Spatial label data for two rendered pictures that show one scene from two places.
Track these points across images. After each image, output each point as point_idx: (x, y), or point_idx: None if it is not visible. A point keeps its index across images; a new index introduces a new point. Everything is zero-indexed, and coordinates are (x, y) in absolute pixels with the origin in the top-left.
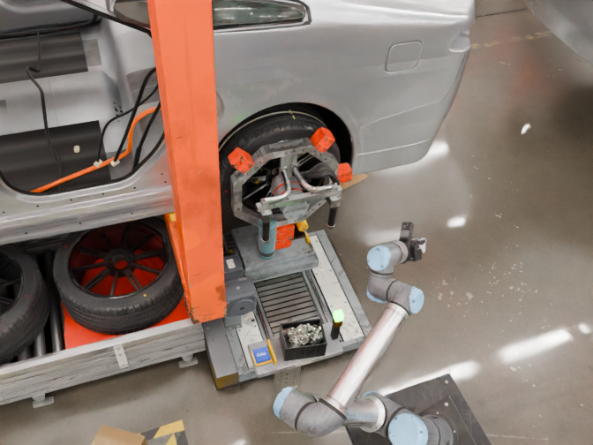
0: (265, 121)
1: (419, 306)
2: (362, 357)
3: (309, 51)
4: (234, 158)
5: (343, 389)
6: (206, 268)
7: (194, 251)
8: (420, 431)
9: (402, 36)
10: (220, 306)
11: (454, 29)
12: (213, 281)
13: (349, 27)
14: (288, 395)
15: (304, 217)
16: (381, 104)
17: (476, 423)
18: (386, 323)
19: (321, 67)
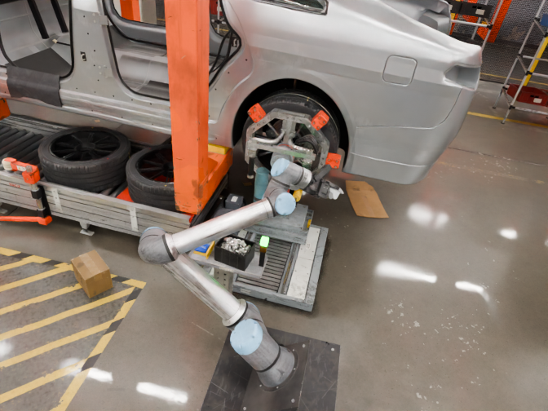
0: (285, 95)
1: (285, 210)
2: (214, 219)
3: (320, 37)
4: (251, 108)
5: (183, 233)
6: (185, 156)
7: (178, 134)
8: (253, 336)
9: (400, 50)
10: (194, 202)
11: (448, 59)
12: (190, 172)
13: (356, 28)
14: (152, 228)
15: (296, 187)
16: (376, 111)
17: (334, 392)
18: (249, 206)
19: (329, 56)
